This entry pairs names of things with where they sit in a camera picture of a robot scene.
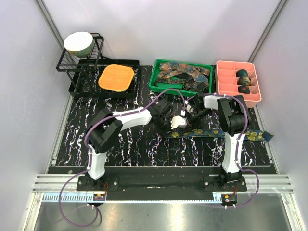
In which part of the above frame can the orange teal patterned tie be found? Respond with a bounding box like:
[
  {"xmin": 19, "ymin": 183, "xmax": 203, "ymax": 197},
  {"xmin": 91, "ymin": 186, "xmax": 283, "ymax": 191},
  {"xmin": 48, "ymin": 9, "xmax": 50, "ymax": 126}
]
[{"xmin": 156, "ymin": 62, "xmax": 210, "ymax": 84}]

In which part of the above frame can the rolled black orange tie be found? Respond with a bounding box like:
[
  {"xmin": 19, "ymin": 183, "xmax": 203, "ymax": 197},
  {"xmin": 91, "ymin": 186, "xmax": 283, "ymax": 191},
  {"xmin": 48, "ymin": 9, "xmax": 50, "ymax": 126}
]
[{"xmin": 238, "ymin": 85, "xmax": 250, "ymax": 94}]

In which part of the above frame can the blue yellow floral tie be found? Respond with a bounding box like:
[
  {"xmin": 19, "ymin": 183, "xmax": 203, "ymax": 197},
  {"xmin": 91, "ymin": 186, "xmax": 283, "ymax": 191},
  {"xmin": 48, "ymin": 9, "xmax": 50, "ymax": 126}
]
[{"xmin": 165, "ymin": 129, "xmax": 274, "ymax": 142}]

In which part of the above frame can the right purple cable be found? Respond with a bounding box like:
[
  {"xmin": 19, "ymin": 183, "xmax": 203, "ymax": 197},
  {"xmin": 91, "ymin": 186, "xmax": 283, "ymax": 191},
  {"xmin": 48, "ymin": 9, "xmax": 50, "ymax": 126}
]
[{"xmin": 187, "ymin": 94, "xmax": 260, "ymax": 209}]

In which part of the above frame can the black wire dish rack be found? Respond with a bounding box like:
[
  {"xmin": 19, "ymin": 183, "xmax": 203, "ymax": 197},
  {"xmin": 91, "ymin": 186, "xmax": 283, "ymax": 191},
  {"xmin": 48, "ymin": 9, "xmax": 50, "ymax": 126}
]
[{"xmin": 56, "ymin": 33, "xmax": 140, "ymax": 99}]

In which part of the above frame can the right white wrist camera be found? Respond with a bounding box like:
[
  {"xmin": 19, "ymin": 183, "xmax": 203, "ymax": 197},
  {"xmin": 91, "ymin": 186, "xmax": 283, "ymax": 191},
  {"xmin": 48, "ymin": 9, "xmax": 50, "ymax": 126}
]
[{"xmin": 185, "ymin": 101, "xmax": 195, "ymax": 114}]

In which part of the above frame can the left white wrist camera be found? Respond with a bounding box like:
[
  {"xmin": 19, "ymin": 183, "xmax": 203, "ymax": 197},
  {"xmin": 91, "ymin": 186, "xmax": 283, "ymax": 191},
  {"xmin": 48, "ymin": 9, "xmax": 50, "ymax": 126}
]
[{"xmin": 170, "ymin": 115, "xmax": 187, "ymax": 129}]

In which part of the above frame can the dark patterned tie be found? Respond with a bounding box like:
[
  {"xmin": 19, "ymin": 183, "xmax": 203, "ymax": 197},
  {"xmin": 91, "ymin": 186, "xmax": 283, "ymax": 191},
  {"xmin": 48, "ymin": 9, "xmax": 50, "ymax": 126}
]
[{"xmin": 154, "ymin": 74, "xmax": 209, "ymax": 93}]

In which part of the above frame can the green plastic bin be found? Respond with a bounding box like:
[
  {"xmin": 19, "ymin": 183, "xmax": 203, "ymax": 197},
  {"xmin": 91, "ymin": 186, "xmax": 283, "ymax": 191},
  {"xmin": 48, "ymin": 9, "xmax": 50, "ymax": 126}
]
[{"xmin": 149, "ymin": 59, "xmax": 214, "ymax": 97}]

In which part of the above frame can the rolled dark green tie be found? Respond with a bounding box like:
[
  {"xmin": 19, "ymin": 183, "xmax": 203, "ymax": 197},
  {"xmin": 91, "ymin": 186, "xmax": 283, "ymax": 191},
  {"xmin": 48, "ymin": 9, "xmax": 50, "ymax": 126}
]
[{"xmin": 236, "ymin": 69, "xmax": 249, "ymax": 78}]

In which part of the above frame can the white green ceramic bowl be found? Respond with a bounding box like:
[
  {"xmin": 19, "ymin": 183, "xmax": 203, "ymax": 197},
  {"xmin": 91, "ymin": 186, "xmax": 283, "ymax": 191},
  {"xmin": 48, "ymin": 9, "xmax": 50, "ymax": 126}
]
[{"xmin": 64, "ymin": 32, "xmax": 95, "ymax": 58}]

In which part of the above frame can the purple cable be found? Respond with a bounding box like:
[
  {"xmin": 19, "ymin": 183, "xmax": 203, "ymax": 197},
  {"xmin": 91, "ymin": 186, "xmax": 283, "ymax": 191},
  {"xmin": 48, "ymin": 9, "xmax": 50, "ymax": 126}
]
[
  {"xmin": 58, "ymin": 88, "xmax": 187, "ymax": 228},
  {"xmin": 187, "ymin": 94, "xmax": 260, "ymax": 209}
]

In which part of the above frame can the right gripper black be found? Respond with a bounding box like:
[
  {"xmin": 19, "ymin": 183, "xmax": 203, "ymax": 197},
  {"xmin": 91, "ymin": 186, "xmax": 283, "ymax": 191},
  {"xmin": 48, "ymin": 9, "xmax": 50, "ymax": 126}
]
[{"xmin": 179, "ymin": 109, "xmax": 211, "ymax": 135}]

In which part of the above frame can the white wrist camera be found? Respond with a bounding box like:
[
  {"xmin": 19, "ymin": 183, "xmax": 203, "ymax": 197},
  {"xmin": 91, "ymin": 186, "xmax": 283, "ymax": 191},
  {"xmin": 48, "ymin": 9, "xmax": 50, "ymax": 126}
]
[
  {"xmin": 170, "ymin": 115, "xmax": 187, "ymax": 129},
  {"xmin": 185, "ymin": 101, "xmax": 195, "ymax": 114}
]

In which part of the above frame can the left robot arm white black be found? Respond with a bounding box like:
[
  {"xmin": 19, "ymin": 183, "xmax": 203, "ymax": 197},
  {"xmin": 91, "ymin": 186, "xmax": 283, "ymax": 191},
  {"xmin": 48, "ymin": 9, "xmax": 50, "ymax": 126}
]
[{"xmin": 85, "ymin": 100, "xmax": 173, "ymax": 191}]

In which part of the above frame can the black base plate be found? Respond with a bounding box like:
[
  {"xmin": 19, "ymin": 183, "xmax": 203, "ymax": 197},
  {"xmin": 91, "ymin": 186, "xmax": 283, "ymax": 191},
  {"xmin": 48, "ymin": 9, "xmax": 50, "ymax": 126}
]
[{"xmin": 77, "ymin": 167, "xmax": 247, "ymax": 203}]

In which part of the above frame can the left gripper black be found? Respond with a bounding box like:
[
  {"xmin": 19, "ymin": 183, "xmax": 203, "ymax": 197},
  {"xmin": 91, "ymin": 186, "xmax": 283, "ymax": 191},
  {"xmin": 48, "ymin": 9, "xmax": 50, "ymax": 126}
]
[{"xmin": 155, "ymin": 115, "xmax": 176, "ymax": 138}]

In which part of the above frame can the pink divided organizer box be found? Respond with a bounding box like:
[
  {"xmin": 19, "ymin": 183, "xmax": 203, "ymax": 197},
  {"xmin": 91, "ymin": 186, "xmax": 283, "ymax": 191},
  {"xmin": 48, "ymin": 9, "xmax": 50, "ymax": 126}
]
[{"xmin": 216, "ymin": 60, "xmax": 262, "ymax": 108}]

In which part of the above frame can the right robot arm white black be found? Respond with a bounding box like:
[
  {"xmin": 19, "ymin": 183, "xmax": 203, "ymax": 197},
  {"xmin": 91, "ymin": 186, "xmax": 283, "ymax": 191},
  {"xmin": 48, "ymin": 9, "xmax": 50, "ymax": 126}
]
[{"xmin": 185, "ymin": 93, "xmax": 250, "ymax": 191}]

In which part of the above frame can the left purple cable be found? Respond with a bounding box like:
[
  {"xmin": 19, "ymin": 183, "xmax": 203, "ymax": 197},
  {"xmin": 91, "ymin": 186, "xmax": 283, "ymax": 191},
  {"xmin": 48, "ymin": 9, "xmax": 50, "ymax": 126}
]
[{"xmin": 58, "ymin": 88, "xmax": 187, "ymax": 228}]

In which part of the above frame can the orange woven square mat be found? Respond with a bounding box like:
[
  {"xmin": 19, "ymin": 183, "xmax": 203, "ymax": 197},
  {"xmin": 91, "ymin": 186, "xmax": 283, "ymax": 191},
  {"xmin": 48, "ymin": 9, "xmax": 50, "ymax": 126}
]
[{"xmin": 98, "ymin": 64, "xmax": 134, "ymax": 92}]

